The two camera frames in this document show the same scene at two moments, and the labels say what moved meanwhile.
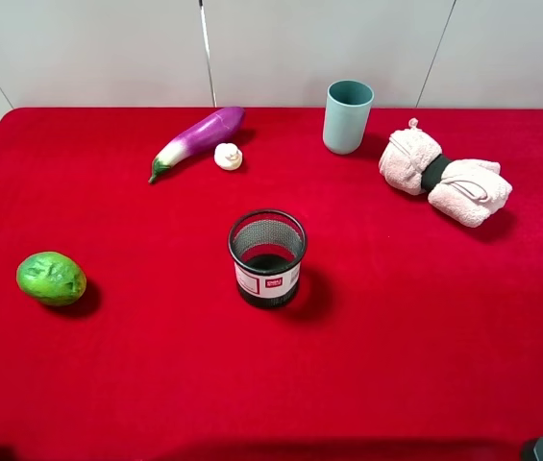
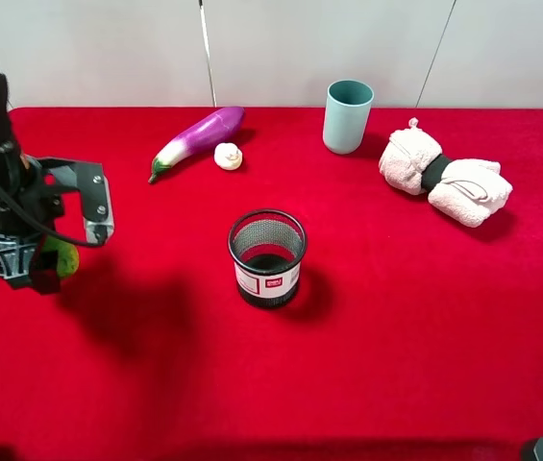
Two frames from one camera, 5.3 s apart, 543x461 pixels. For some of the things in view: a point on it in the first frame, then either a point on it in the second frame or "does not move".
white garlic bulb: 228,156 does not move
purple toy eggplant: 217,131 does not move
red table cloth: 413,336 does not move
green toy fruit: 51,279 -> 67,256
